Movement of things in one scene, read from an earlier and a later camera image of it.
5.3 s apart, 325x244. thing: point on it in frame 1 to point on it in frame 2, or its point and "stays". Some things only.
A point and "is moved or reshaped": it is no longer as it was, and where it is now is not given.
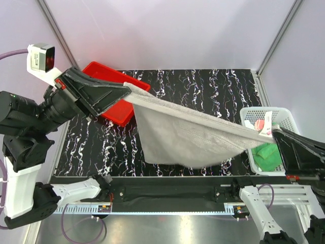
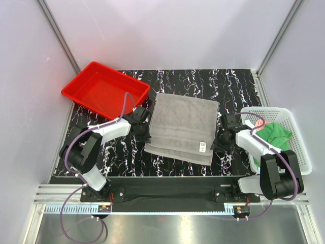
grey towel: (176, 133) is moved or reshaped
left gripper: (99, 95) to (144, 139)
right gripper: (305, 156) to (217, 146)
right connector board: (240, 210) stays
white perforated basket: (282, 116) stays
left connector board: (104, 208) stays
